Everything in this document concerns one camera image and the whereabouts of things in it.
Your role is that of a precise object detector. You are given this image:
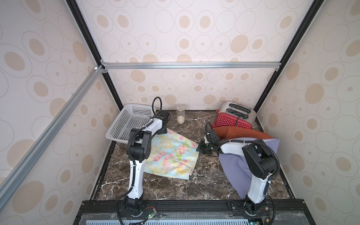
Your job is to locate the rust orange skirt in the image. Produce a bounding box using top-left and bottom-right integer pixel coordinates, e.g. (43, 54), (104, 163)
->
(213, 126), (272, 140)

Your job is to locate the lavender purple skirt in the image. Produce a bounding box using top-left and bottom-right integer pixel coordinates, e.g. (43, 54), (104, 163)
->
(219, 137), (280, 203)

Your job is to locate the floral pastel skirt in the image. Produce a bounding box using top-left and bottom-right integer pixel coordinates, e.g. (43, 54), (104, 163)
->
(144, 129), (199, 180)

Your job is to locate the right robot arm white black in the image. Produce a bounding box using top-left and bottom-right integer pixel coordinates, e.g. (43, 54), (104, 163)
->
(197, 130), (280, 216)

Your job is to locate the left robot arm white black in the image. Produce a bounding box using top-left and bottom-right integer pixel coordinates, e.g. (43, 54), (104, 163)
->
(117, 111), (170, 214)

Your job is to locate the glass jar with white powder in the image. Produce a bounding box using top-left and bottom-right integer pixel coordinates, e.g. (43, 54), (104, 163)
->
(176, 105), (186, 124)

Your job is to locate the white plastic perforated basket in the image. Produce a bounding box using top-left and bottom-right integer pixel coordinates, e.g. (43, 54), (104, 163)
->
(106, 104), (154, 143)

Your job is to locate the red polka dot toaster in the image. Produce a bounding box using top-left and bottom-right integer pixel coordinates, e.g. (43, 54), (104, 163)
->
(212, 101), (257, 129)

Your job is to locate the horizontal aluminium frame bar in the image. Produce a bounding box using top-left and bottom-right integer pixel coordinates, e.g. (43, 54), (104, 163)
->
(103, 61), (281, 70)

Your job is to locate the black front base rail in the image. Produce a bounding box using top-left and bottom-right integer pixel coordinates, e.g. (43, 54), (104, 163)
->
(74, 199), (315, 225)

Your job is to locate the black left corner post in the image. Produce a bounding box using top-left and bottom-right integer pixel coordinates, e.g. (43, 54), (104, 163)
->
(66, 0), (123, 111)

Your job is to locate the black corner post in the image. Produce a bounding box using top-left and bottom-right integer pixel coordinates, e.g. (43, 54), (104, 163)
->
(66, 0), (123, 111)
(253, 0), (324, 112)

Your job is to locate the diagonal aluminium frame bar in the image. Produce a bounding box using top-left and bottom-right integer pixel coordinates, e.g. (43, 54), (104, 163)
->
(1, 65), (104, 210)

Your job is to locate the black right corner post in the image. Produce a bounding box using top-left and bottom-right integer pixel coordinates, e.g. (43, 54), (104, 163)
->
(253, 0), (324, 112)

